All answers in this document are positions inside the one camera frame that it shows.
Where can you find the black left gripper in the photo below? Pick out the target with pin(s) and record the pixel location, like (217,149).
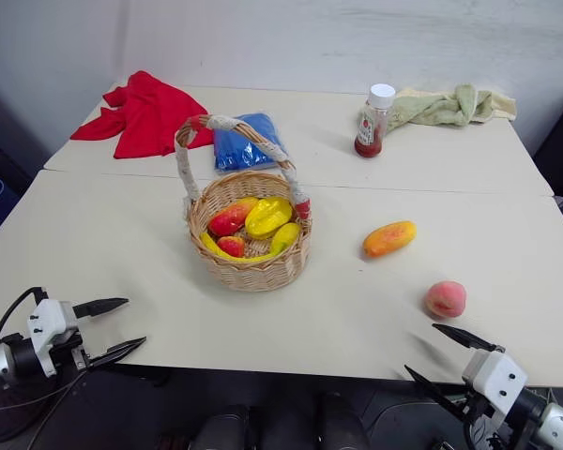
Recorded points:
(79,358)

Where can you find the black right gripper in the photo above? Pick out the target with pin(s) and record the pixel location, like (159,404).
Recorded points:
(479,405)

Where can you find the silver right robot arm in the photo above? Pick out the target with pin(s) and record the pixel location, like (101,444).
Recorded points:
(558,424)

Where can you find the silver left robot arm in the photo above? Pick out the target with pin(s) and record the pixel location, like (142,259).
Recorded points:
(0,358)

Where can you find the pink peach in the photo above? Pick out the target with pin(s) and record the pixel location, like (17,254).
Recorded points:
(445,300)

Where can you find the yellow banana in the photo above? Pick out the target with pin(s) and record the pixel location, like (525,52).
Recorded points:
(210,245)

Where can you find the orange mango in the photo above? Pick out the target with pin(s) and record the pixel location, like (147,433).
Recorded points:
(389,239)

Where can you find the small red apple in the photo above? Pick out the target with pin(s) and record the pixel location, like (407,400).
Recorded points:
(230,245)

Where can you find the red and yellow mango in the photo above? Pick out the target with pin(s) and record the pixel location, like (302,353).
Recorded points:
(227,220)

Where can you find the yellow starfruit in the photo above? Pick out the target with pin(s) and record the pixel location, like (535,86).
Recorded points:
(265,218)

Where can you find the red cloth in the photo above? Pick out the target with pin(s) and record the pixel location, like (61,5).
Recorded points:
(145,117)

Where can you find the blue plastic bag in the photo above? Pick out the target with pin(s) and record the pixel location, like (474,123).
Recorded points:
(234,150)

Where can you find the ketchup bottle with white cap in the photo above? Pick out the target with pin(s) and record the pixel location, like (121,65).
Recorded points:
(371,126)

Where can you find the pale green towel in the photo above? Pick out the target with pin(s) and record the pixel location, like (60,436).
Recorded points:
(441,110)

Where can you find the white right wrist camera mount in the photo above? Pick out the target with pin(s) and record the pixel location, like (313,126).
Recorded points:
(495,377)

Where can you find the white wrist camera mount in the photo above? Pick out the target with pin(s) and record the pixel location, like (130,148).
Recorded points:
(49,323)
(495,377)

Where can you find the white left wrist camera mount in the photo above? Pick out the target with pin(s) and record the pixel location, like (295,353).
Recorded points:
(49,323)

